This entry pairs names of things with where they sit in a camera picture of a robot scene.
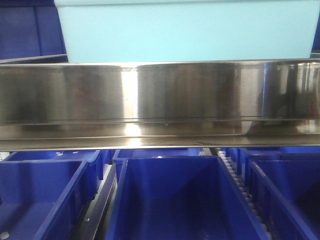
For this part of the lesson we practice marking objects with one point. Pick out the dark blue bin lower right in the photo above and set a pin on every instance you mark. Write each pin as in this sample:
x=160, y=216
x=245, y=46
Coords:
x=286, y=194

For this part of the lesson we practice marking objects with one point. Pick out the dark blue bin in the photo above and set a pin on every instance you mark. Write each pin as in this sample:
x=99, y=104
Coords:
x=121, y=154
x=180, y=198
x=30, y=28
x=96, y=163
x=286, y=194
x=241, y=157
x=41, y=199

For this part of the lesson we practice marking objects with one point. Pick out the dark blue bin lower left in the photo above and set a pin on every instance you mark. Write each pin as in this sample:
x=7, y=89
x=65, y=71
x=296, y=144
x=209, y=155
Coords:
x=41, y=199

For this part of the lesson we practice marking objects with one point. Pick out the grey metal divider rail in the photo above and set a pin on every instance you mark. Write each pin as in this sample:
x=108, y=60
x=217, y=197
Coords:
x=94, y=223

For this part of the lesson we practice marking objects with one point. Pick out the dark blue bin lower centre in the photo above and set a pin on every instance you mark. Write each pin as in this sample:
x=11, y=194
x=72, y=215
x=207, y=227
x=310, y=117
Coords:
x=180, y=198

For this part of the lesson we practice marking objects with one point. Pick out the dark blue bin rear right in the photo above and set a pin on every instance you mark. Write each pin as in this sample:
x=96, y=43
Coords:
x=241, y=157

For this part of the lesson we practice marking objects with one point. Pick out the white roller track rail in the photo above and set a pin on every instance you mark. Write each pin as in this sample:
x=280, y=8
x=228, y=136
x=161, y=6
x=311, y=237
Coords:
x=229, y=164

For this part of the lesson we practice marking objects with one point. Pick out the dark blue bin upper left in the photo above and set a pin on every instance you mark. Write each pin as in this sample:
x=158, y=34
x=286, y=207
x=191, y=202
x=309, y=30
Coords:
x=30, y=28

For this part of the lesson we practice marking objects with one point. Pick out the stainless steel shelf beam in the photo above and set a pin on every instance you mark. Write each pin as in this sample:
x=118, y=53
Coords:
x=80, y=106

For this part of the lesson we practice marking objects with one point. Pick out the dark blue bin rear left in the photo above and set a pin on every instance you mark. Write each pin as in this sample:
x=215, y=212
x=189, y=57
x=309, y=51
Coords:
x=96, y=163

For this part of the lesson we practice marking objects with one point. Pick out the dark blue bin rear centre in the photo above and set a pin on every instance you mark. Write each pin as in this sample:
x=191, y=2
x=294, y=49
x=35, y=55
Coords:
x=121, y=154

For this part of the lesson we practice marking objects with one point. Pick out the light blue plastic bin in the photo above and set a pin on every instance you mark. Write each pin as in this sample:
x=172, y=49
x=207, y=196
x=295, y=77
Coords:
x=187, y=30

